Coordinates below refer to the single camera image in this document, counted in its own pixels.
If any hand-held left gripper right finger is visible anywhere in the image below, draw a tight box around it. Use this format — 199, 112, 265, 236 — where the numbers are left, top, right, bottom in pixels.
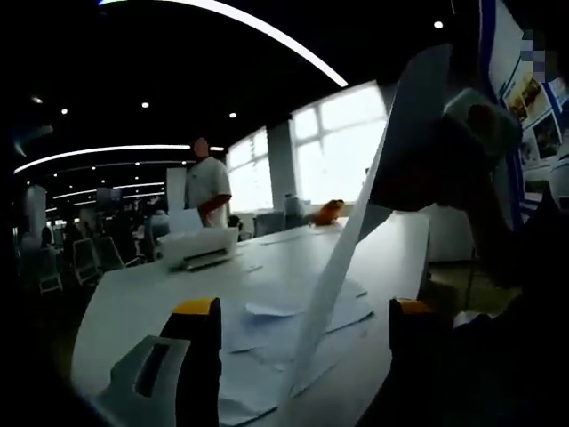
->
389, 297, 455, 427

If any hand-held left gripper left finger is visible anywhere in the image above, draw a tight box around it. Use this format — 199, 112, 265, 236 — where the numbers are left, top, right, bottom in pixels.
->
95, 296, 222, 427

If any printing papers pile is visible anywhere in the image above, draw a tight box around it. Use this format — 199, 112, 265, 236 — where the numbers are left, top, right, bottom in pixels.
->
220, 275, 377, 426

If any single white paper sheet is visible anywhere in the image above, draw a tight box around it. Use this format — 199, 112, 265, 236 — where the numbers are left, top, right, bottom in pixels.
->
287, 42, 454, 401

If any white worn device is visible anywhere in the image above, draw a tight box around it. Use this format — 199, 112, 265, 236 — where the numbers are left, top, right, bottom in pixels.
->
549, 155, 569, 210

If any white table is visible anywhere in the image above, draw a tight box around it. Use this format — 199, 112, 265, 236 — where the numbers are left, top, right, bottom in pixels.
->
70, 213, 432, 427

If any orange plush toy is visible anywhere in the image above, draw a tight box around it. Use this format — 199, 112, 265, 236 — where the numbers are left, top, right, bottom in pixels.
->
309, 199, 346, 228

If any person's dark clothed body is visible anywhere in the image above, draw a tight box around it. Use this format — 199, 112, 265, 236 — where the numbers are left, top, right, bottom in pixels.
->
355, 155, 569, 427

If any white printer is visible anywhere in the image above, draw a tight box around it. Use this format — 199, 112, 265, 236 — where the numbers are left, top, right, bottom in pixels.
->
157, 226, 239, 272

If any long curved ceiling light strip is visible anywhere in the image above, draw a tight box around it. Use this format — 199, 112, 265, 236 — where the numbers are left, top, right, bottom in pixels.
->
100, 0, 349, 88

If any grey office chair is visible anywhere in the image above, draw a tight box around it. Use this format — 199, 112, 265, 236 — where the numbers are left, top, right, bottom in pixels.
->
252, 211, 285, 237

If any white upright panel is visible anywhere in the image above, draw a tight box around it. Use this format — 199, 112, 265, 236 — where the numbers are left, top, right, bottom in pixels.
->
166, 167, 188, 210

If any thin ceiling light strip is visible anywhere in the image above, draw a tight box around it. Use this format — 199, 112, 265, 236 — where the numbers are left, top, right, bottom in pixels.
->
12, 144, 228, 177

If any blue white wall poster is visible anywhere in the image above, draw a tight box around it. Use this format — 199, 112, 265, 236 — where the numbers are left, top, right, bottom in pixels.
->
479, 0, 569, 210

